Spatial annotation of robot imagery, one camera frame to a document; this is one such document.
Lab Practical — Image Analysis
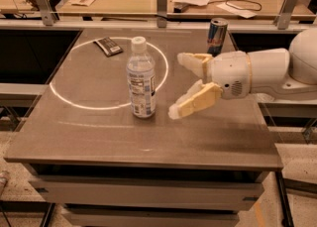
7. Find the blue silver energy drink can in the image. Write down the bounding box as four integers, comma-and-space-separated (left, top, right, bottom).
207, 18, 228, 57

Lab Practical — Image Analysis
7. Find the small paper card left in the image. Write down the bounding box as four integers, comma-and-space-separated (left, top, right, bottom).
70, 0, 96, 7

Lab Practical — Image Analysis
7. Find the middle metal bracket post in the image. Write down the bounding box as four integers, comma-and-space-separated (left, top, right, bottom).
157, 0, 167, 28

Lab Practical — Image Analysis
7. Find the dark snack bar wrapper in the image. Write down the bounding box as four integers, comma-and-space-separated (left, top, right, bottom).
94, 37, 123, 57

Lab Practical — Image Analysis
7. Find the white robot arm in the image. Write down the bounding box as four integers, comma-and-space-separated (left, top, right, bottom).
168, 28, 317, 120

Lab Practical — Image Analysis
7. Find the left metal bracket post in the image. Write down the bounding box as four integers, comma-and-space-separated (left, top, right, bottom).
36, 0, 56, 26

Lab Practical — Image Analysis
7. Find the clear plastic water bottle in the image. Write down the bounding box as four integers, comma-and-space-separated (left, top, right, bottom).
126, 37, 156, 119

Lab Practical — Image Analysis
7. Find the metal bracket post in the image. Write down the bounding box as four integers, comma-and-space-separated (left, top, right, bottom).
36, 0, 56, 26
274, 0, 297, 30
157, 0, 167, 28

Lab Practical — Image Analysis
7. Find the white paper sheet right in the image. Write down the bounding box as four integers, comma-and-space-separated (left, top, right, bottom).
218, 2, 256, 19

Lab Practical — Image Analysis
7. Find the grey cabinet drawer unit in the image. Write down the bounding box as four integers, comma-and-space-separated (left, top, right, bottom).
30, 175, 264, 227

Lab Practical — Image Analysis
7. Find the right metal bracket post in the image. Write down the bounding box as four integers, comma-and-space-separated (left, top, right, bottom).
274, 0, 297, 30

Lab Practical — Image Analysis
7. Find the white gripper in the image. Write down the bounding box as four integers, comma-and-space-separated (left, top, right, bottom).
168, 51, 252, 120

